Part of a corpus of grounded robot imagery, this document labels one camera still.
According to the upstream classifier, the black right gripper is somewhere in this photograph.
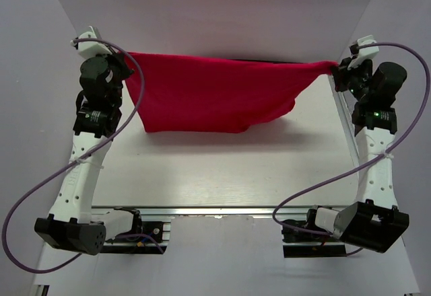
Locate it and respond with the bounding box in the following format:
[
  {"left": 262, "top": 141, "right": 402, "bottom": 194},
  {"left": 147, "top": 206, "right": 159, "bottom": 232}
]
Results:
[{"left": 331, "top": 56, "right": 372, "bottom": 102}]

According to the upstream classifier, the red t shirt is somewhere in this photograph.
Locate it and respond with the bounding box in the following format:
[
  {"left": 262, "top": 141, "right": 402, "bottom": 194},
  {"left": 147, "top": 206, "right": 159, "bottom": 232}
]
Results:
[{"left": 126, "top": 52, "right": 336, "bottom": 133}]

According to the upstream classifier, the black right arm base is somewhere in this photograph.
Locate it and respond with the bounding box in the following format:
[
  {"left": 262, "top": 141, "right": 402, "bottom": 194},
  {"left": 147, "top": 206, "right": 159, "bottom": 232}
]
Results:
[{"left": 281, "top": 227, "right": 347, "bottom": 258}]

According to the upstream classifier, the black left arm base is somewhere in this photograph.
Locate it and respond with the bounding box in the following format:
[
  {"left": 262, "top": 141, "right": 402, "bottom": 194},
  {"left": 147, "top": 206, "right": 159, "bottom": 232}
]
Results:
[{"left": 92, "top": 207, "right": 168, "bottom": 254}]

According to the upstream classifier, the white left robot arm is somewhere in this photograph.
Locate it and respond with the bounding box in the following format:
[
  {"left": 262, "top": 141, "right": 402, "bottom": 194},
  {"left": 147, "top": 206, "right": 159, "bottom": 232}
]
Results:
[{"left": 34, "top": 52, "right": 142, "bottom": 255}]

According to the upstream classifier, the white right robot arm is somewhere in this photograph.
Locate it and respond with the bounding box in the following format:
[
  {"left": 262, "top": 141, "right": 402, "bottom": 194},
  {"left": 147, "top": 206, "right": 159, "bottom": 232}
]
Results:
[{"left": 304, "top": 59, "right": 409, "bottom": 253}]

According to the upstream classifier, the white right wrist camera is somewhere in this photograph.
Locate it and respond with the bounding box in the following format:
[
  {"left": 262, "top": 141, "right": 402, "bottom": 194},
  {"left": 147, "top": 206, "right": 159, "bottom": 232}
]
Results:
[{"left": 347, "top": 35, "right": 379, "bottom": 70}]

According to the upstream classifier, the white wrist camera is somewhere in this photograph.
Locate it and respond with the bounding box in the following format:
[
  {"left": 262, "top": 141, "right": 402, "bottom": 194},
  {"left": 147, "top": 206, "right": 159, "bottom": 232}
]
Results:
[
  {"left": 347, "top": 35, "right": 379, "bottom": 70},
  {"left": 70, "top": 26, "right": 112, "bottom": 60}
]

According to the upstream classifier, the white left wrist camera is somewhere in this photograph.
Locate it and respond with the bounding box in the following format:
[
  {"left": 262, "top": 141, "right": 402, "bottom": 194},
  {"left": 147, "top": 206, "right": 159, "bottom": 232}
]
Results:
[{"left": 70, "top": 26, "right": 112, "bottom": 60}]

